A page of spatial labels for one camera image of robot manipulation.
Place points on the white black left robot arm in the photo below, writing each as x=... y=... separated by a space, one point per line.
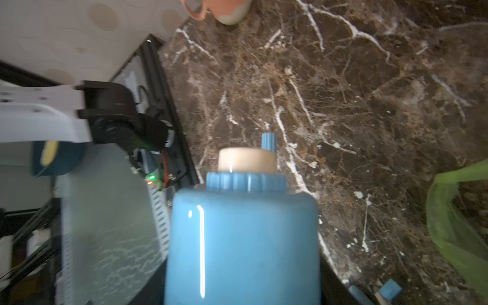
x=98 y=112

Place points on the green plastic bin liner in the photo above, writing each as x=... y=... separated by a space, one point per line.
x=451 y=232

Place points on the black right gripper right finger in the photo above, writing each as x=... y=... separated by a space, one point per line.
x=333 y=292

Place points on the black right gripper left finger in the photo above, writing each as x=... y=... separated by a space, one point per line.
x=154 y=290

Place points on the blue pencil sharpener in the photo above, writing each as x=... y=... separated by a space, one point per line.
x=244 y=237
x=385 y=295

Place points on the brown tape roll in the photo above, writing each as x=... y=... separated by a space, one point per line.
x=227 y=12

